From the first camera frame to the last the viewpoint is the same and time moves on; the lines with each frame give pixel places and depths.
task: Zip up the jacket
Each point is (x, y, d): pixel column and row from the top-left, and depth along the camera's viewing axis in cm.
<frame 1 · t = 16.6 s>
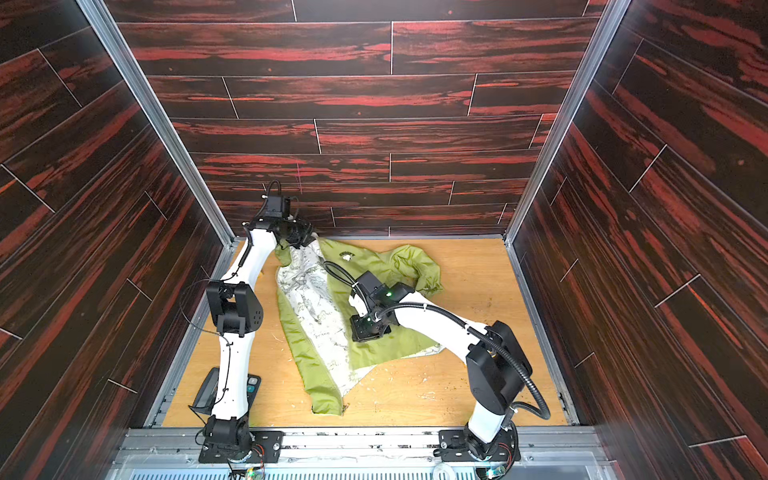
left hand: (321, 228, 102), fingers open
right hand: (360, 334, 83), fingers closed
green jacket with printed lining: (314, 286, 98), point 9 cm above the table

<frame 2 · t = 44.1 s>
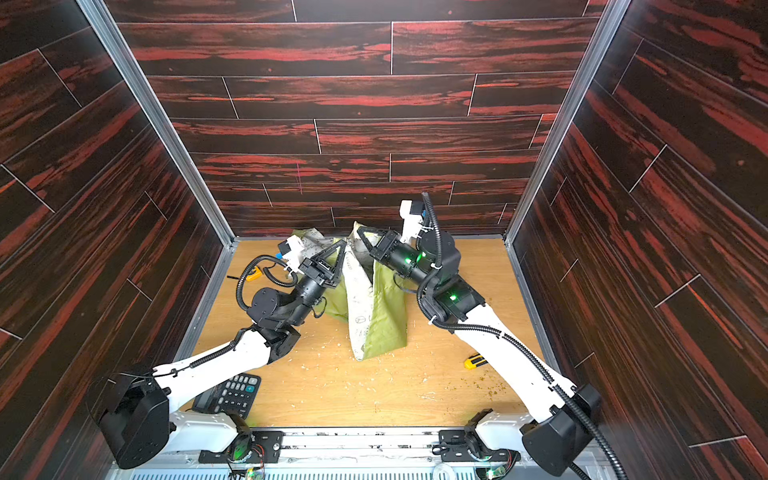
left hand: (345, 247, 60), fingers closed
right hand: (362, 226, 61), fingers closed
green jacket with printed lining: (370, 299, 74), point 27 cm above the table

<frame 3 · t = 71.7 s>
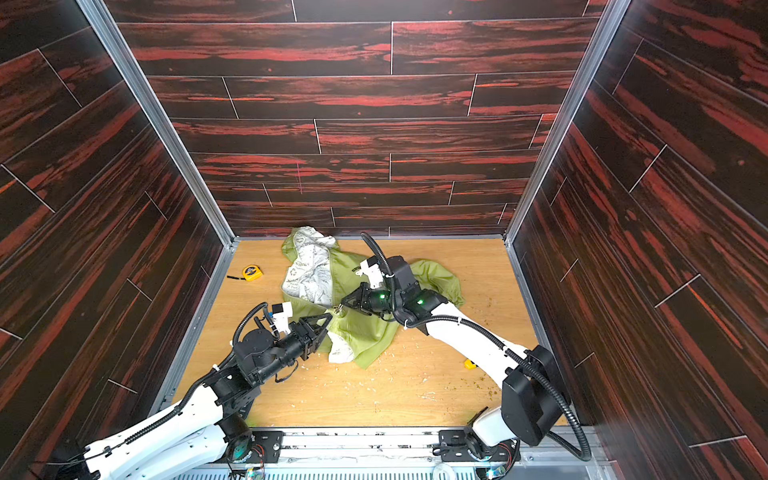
left hand: (333, 322, 71), fingers open
right hand: (343, 297, 76), fingers closed
green jacket with printed lining: (316, 277, 100), point 9 cm above the table

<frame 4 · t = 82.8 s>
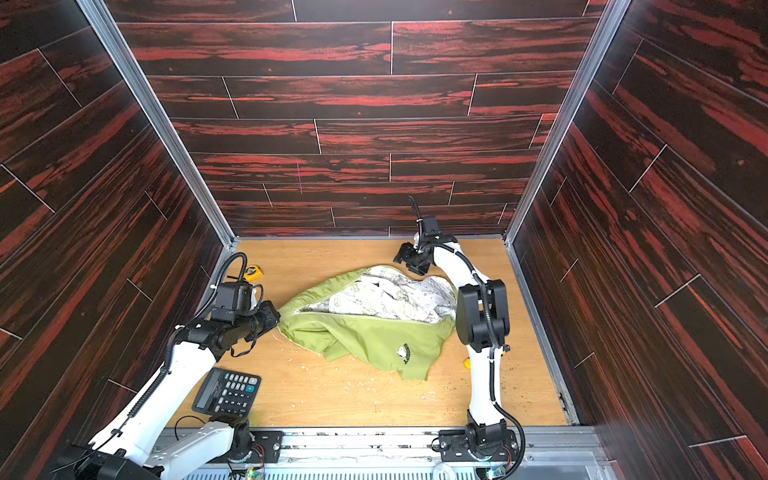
left hand: (282, 313, 81), fingers closed
right hand: (406, 260, 101), fingers open
green jacket with printed lining: (376, 315, 97), point 3 cm above the table
black calculator: (227, 393, 82), point 3 cm above the table

